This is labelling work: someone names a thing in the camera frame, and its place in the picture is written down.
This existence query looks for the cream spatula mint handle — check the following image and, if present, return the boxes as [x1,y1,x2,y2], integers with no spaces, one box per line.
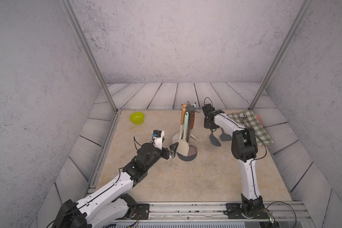
[177,112,189,156]

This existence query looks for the grey spoon mint handle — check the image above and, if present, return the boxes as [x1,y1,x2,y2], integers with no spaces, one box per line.
[210,129,221,147]

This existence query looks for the grey spatula mint handle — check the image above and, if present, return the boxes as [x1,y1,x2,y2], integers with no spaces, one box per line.
[219,128,232,142]

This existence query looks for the grey utensil rack stand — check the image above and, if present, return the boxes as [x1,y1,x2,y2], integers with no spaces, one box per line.
[177,102,198,162]

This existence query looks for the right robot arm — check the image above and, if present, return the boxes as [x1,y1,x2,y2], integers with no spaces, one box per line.
[201,97,298,228]

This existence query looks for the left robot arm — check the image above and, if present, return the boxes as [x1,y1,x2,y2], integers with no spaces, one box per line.
[48,142,179,228]

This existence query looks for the green checkered cloth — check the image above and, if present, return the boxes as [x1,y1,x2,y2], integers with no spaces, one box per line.
[227,110,274,146]

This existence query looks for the green plastic bowl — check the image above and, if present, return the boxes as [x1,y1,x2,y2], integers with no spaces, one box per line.
[130,112,145,125]

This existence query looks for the pink board under cloth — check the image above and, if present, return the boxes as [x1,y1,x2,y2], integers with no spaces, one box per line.
[255,114,264,127]

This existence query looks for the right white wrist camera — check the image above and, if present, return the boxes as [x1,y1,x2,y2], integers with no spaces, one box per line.
[202,104,215,117]

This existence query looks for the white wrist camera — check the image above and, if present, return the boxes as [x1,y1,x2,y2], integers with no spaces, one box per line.
[152,130,164,150]
[202,104,215,117]

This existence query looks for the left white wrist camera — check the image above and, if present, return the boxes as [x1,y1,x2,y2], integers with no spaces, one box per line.
[152,130,164,150]

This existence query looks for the grey ladle brown handle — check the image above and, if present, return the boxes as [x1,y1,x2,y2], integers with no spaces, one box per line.
[187,111,195,141]

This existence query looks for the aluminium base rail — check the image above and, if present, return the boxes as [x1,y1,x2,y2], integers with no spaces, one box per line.
[107,201,315,228]

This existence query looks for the right frame post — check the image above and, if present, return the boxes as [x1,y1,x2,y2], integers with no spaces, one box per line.
[248,0,314,110]

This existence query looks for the frame post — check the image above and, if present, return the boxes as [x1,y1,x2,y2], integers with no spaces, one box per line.
[60,0,117,113]
[248,0,314,110]

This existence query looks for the left frame post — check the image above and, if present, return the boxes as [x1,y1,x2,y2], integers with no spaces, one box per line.
[60,0,117,113]

